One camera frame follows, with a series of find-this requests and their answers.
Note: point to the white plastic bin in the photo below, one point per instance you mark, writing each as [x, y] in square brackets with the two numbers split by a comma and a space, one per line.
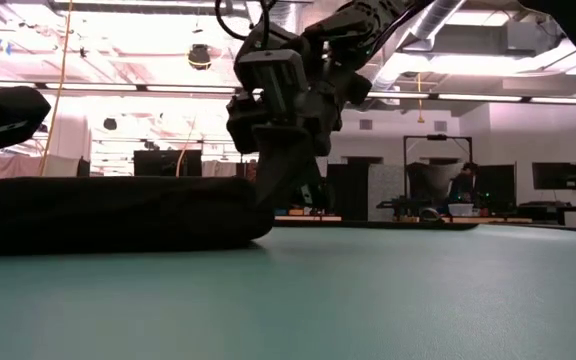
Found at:
[460, 209]

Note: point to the black dome camera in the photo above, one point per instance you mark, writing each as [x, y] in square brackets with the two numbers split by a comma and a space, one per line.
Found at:
[199, 57]

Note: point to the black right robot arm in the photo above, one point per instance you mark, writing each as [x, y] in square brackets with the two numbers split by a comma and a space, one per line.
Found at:
[358, 25]

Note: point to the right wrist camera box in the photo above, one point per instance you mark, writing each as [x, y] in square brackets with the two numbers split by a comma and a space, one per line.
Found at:
[273, 80]

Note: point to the long ceiling light bar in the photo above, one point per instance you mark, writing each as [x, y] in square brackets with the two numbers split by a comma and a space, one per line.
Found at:
[493, 98]
[168, 88]

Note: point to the green table mat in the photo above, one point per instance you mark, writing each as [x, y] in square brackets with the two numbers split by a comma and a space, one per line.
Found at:
[318, 300]

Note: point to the black monitor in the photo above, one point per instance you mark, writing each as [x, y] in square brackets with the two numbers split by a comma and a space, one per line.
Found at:
[168, 162]
[495, 182]
[555, 176]

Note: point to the grey partition panel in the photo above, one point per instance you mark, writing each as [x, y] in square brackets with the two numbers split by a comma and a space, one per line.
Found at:
[385, 190]

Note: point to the pink curtain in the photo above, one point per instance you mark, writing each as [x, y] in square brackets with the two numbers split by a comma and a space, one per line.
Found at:
[18, 167]

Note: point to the black metal stand frame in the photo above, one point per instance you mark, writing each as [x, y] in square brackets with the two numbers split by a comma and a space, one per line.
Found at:
[438, 136]

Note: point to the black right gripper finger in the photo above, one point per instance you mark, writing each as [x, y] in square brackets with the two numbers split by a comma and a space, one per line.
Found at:
[283, 160]

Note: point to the black partition panel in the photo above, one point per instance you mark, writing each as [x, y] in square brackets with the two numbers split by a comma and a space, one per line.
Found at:
[348, 192]

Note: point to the person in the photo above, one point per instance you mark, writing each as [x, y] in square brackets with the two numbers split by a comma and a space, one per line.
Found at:
[463, 182]

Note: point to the black towel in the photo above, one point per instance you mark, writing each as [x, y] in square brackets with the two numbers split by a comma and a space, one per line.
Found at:
[118, 215]

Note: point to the silver spiral duct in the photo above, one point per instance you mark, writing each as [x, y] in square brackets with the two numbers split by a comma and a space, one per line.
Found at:
[433, 17]

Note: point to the grey ceiling air unit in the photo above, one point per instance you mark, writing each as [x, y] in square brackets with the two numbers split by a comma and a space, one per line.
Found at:
[488, 39]

